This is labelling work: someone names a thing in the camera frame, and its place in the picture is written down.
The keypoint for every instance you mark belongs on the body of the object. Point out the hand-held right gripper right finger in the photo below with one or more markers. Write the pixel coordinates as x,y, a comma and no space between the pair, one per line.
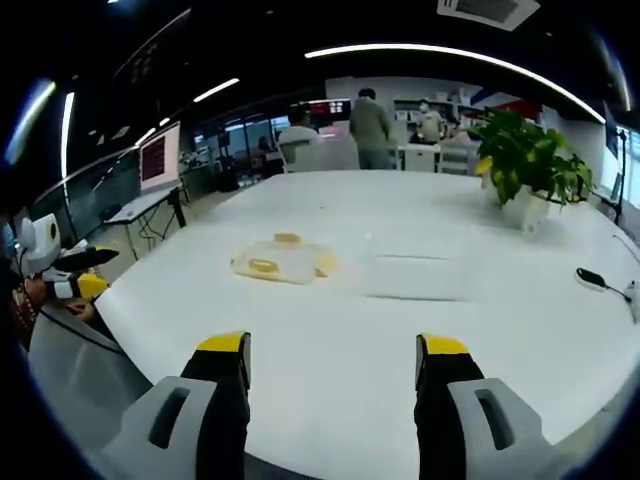
465,400

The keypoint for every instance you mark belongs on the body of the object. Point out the black tripod stand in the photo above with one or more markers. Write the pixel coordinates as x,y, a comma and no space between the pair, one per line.
620,170

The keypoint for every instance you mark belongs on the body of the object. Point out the round yellow item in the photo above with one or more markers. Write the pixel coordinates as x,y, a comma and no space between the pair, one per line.
288,239

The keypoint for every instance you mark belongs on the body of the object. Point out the ceiling air conditioner unit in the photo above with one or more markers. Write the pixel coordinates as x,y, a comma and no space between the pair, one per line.
487,12

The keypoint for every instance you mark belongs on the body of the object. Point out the green potted plant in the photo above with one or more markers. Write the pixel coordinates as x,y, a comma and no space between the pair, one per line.
530,160

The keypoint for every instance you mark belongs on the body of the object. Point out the large display screen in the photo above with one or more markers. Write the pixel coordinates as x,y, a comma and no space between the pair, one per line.
159,157

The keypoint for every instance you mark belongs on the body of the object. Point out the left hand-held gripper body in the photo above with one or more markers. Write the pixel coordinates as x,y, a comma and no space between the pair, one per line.
40,245

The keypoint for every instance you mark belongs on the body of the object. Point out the clear plastic bag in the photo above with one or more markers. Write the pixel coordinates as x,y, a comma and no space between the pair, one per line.
282,262

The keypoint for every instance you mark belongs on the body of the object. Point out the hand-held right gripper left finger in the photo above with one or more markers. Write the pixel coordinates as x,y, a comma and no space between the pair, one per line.
200,400

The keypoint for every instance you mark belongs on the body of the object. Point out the curved ceiling light strip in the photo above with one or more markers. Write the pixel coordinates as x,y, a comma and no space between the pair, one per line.
450,60

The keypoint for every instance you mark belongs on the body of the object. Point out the folding side table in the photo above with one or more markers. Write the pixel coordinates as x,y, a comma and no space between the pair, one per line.
142,205

